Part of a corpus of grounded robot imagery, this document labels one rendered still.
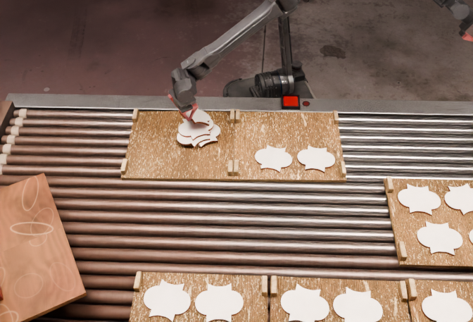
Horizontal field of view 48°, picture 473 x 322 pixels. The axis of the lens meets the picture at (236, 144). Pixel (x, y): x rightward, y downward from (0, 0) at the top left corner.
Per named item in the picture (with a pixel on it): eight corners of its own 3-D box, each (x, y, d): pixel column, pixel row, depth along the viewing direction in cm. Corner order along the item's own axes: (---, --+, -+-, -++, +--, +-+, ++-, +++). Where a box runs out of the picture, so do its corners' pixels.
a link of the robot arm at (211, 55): (293, 1, 183) (279, -22, 175) (300, 8, 179) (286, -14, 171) (196, 75, 190) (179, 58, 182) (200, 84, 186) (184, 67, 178)
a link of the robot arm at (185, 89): (207, 68, 188) (193, 54, 181) (214, 89, 180) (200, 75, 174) (179, 87, 190) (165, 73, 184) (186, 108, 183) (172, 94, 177)
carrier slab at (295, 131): (235, 114, 216) (235, 111, 214) (336, 115, 215) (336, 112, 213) (233, 181, 192) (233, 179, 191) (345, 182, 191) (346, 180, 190)
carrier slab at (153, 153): (135, 113, 217) (135, 110, 216) (235, 114, 216) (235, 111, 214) (121, 180, 193) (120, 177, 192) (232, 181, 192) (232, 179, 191)
